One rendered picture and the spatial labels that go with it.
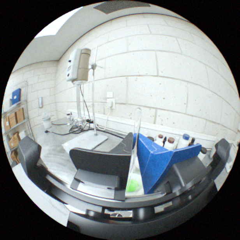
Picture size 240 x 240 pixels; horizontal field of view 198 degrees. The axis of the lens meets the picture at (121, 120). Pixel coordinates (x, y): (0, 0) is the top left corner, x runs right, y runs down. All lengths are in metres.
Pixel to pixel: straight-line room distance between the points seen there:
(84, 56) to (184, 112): 0.70
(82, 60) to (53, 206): 0.69
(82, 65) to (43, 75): 2.15
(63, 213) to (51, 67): 2.71
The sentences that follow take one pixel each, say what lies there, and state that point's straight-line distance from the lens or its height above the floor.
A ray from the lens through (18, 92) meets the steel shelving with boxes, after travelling 2.27.
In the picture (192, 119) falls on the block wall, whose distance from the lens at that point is 0.62.
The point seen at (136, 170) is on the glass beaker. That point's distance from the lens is 0.18.
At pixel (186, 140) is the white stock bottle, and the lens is 0.49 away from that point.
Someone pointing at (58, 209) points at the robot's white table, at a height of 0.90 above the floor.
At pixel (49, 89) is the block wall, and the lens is 2.49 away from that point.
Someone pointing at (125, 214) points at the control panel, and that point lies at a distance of 0.25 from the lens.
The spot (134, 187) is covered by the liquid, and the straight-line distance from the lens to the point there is 0.21.
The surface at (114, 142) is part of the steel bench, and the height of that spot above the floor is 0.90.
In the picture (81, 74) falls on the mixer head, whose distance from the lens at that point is 0.45.
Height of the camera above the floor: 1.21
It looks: 19 degrees down
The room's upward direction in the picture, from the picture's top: 1 degrees clockwise
